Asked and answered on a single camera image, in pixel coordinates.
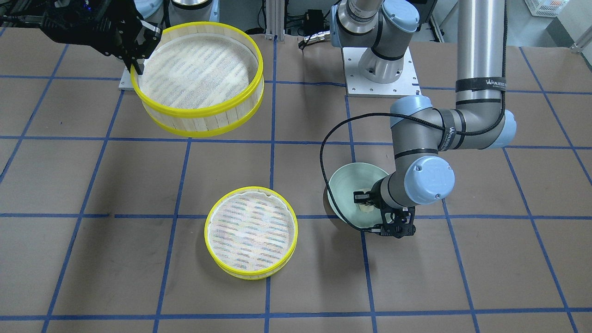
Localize light green plate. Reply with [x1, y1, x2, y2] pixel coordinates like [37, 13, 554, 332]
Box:
[328, 162, 388, 229]

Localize white bun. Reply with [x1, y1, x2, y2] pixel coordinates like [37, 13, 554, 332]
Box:
[357, 204, 375, 213]

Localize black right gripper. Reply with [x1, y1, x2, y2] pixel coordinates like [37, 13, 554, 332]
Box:
[40, 0, 162, 75]

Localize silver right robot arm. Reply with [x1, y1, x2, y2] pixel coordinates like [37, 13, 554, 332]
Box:
[40, 0, 212, 74]

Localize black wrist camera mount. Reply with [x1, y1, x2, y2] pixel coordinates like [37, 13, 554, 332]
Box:
[370, 207, 416, 239]

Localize aluminium frame post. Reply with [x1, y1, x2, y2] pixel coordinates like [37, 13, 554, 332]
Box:
[264, 0, 286, 42]

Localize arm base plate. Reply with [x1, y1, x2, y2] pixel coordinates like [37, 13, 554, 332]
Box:
[342, 47, 421, 98]
[118, 67, 135, 91]

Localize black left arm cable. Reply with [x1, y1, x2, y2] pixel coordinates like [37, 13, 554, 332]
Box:
[319, 0, 508, 232]

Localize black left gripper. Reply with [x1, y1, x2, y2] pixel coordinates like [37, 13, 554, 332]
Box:
[353, 176, 417, 211]

